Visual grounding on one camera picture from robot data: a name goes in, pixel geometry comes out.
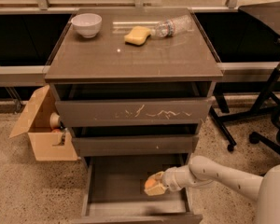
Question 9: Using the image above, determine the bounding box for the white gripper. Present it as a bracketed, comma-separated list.
[144, 167, 184, 196]

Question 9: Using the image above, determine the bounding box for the orange fruit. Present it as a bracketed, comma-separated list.
[145, 179, 157, 189]

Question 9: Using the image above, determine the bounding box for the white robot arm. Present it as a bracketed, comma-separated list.
[144, 156, 280, 224]

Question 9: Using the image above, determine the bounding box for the grey middle drawer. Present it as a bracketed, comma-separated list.
[73, 124, 198, 157]

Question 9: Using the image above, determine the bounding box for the grey drawer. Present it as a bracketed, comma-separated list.
[54, 81, 213, 128]
[73, 124, 198, 157]
[72, 154, 203, 224]

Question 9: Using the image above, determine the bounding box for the grey bottom drawer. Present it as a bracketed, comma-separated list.
[72, 154, 203, 224]

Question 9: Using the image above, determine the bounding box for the grey top drawer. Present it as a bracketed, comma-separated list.
[54, 81, 213, 128]

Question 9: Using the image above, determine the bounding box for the grey drawer cabinet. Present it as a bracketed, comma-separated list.
[44, 7, 224, 224]

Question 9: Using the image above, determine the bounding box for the open cardboard box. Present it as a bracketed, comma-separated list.
[9, 85, 77, 161]

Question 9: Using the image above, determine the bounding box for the white cup in box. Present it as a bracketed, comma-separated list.
[49, 112, 61, 130]

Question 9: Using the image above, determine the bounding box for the yellow sponge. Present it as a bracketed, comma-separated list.
[124, 26, 150, 46]

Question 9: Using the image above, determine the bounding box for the clear plastic water bottle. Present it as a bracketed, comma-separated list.
[150, 15, 192, 38]

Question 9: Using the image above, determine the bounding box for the white ceramic bowl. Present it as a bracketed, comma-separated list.
[71, 13, 103, 38]

